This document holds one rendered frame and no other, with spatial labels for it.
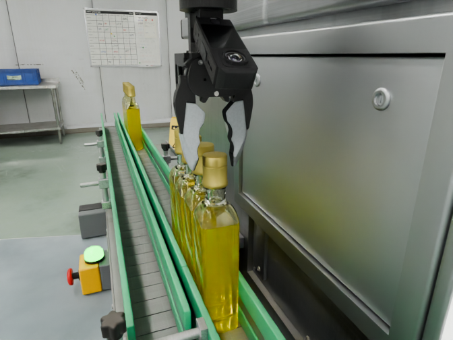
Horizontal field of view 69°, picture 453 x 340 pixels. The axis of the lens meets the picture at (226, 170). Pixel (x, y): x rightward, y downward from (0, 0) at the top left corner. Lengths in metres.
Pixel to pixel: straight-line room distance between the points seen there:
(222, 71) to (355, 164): 0.18
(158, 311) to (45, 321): 0.32
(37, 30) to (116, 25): 1.20
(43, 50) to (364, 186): 6.12
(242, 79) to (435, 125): 0.18
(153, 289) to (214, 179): 0.29
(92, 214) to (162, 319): 0.56
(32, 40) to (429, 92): 6.20
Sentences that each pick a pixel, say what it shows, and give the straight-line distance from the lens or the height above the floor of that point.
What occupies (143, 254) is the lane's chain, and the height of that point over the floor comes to 0.88.
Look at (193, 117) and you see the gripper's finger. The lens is 0.42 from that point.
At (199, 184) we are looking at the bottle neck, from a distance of 0.51.
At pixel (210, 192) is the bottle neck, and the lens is 0.45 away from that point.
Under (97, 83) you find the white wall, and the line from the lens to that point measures 6.31.
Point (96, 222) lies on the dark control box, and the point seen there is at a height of 0.80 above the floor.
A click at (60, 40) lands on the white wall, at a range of 6.32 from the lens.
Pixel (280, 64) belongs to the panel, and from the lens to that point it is 0.53.
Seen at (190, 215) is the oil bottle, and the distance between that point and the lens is 0.52.
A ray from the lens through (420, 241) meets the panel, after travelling 0.35.
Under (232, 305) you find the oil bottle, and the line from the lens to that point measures 0.54.
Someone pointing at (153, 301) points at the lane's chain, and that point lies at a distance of 0.64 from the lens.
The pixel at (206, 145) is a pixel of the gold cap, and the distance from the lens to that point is 0.49.
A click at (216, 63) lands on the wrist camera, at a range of 0.35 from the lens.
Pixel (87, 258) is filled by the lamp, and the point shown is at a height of 0.84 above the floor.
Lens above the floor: 1.29
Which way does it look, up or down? 19 degrees down
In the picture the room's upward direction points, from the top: straight up
